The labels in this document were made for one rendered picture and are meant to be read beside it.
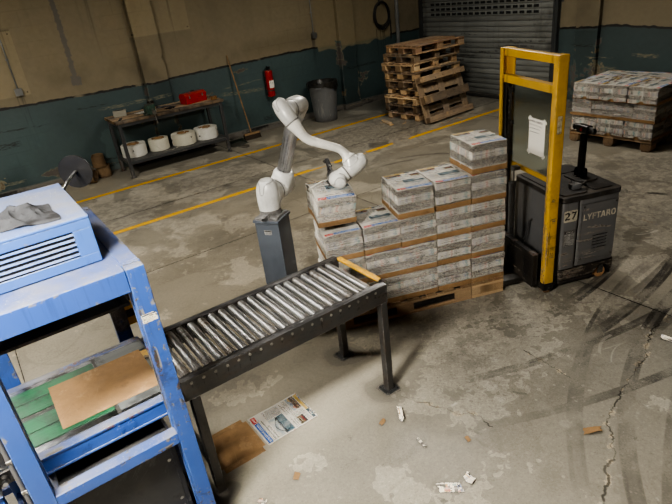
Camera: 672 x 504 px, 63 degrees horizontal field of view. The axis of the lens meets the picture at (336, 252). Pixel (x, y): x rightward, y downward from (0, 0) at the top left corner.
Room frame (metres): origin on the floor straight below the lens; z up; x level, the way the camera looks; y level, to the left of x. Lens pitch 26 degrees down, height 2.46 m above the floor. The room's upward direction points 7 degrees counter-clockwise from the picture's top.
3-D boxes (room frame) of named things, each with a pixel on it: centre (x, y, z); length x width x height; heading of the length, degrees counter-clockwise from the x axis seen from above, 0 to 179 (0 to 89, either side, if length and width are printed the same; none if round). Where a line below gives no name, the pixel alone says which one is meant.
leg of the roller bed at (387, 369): (2.84, -0.24, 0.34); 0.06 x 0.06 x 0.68; 32
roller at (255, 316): (2.67, 0.49, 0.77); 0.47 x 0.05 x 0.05; 32
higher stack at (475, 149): (4.02, -1.17, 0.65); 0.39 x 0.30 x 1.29; 12
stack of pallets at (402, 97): (10.53, -2.03, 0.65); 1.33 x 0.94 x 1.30; 126
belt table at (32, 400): (2.16, 1.29, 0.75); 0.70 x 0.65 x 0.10; 122
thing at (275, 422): (2.68, 0.47, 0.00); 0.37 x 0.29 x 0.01; 122
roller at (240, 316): (2.64, 0.55, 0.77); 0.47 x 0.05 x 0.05; 32
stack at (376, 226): (3.87, -0.46, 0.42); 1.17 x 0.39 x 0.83; 102
